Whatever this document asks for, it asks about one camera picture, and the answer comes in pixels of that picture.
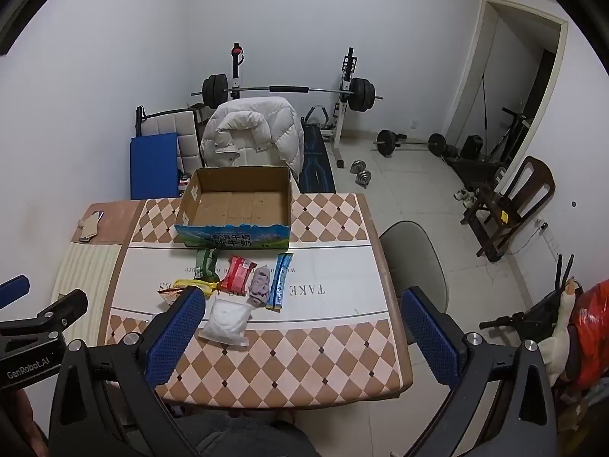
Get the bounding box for person's left forearm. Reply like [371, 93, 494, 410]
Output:
[14, 390, 51, 457]

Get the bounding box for light wooden board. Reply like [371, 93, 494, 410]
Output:
[50, 243, 124, 344]

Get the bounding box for white door frame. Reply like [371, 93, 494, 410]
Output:
[445, 0, 569, 153]

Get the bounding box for black pole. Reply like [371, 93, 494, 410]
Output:
[480, 74, 491, 153]

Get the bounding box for white bench press rack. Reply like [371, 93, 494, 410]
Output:
[223, 43, 362, 169]

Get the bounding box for black speaker box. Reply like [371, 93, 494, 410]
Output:
[459, 136, 483, 160]

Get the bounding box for printed cardboard box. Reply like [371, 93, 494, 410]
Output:
[174, 166, 292, 251]

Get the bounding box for white pouch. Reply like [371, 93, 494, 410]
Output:
[197, 294, 250, 348]

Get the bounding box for orange bag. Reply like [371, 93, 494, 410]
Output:
[566, 281, 609, 391]

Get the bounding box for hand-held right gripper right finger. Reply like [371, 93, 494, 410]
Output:
[402, 286, 557, 457]

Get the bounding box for grey purple small packet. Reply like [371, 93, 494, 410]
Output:
[247, 268, 272, 306]

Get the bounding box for black kick scooter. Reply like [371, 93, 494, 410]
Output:
[485, 107, 534, 163]

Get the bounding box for white goose plush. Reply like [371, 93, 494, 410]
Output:
[542, 281, 583, 386]

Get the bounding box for grey plastic chair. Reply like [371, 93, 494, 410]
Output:
[379, 221, 449, 344]

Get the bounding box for red packet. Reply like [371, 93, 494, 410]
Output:
[219, 256, 258, 294]

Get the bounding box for black weight bench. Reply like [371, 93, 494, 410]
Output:
[299, 105, 336, 194]

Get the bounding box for dark wooden chair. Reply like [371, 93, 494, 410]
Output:
[459, 155, 556, 262]

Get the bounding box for beige padded cushion board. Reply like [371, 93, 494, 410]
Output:
[136, 105, 203, 172]

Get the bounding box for dark floor platform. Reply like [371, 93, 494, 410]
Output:
[447, 155, 505, 186]

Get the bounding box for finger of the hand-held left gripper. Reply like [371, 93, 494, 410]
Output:
[0, 289, 89, 340]
[0, 275, 30, 310]

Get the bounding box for yellow packet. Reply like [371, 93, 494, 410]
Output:
[174, 278, 220, 300]

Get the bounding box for small black floor barbell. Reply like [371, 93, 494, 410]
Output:
[372, 128, 448, 158]

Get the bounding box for black metal frame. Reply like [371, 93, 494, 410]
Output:
[480, 254, 576, 344]

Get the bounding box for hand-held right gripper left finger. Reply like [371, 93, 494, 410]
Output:
[48, 286, 206, 457]

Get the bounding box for long blue packet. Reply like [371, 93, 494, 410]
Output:
[265, 252, 292, 312]

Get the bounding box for green packet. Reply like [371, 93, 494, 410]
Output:
[195, 249, 220, 281]

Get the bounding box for white puffer jacket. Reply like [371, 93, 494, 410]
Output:
[201, 96, 305, 177]

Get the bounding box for barbell with black plates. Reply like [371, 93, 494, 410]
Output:
[191, 74, 384, 114]

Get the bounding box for blue folded mat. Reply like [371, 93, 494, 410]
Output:
[131, 133, 182, 201]

